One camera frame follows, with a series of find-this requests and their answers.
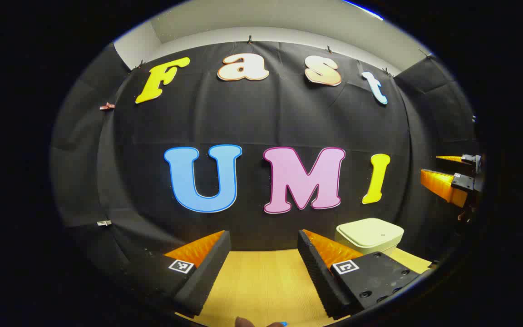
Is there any black backdrop cloth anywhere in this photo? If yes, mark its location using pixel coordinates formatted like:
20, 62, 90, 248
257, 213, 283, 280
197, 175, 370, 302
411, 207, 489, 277
49, 40, 482, 291

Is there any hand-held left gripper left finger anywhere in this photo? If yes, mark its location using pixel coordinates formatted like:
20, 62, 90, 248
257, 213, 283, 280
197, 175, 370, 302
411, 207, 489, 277
125, 230, 232, 317

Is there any light green desktop garbage bin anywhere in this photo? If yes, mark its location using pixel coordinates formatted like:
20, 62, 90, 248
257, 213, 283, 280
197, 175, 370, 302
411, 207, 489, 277
335, 218, 405, 256

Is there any wooden desktop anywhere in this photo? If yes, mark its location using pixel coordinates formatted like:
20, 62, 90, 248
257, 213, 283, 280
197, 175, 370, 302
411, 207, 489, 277
175, 248, 432, 327

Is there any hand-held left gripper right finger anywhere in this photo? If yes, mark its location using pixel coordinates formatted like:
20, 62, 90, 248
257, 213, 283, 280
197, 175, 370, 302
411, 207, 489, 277
297, 229, 422, 319

